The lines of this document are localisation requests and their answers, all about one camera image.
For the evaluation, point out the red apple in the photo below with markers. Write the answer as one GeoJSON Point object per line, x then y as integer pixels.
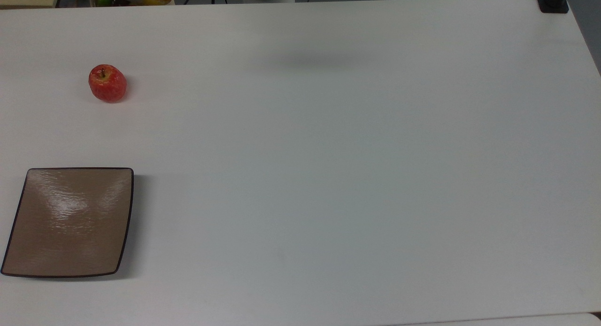
{"type": "Point", "coordinates": [108, 84]}

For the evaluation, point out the brown square ceramic plate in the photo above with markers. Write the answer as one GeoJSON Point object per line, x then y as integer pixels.
{"type": "Point", "coordinates": [70, 222]}

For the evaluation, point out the black camera stand clamp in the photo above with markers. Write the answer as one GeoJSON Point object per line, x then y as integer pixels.
{"type": "Point", "coordinates": [553, 2]}

